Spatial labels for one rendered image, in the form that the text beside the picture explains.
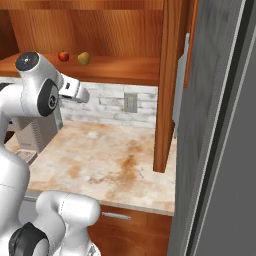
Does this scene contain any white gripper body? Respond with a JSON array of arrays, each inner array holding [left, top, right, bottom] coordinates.
[[70, 78, 91, 104]]

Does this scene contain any wooden cabinet door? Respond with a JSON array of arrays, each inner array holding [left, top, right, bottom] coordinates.
[[152, 0, 200, 174]]

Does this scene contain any yellow-green apple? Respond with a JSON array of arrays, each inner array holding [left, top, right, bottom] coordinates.
[[77, 51, 91, 67]]

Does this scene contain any red apple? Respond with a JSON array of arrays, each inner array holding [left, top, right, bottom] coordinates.
[[57, 50, 70, 63]]

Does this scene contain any grey coffee machine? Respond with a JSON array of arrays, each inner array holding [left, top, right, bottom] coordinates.
[[4, 103, 65, 165]]

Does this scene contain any grey dishwasher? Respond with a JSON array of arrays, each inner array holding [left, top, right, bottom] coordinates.
[[18, 195, 40, 231]]

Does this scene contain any grey fridge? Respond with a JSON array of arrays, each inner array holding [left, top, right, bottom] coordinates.
[[166, 0, 256, 256]]

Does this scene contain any wooden drawer front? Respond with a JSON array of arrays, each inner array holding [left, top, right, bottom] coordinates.
[[87, 204, 174, 256]]

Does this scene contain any grey wall outlet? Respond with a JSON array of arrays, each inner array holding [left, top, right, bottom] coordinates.
[[123, 92, 139, 114]]

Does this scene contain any open wooden wall cabinet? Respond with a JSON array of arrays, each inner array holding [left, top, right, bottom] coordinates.
[[0, 0, 165, 87]]

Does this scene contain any grey cabinet door handle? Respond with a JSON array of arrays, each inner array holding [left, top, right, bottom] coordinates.
[[172, 32, 191, 138]]

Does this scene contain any grey drawer handle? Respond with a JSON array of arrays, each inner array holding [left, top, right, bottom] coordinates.
[[101, 211, 133, 222]]

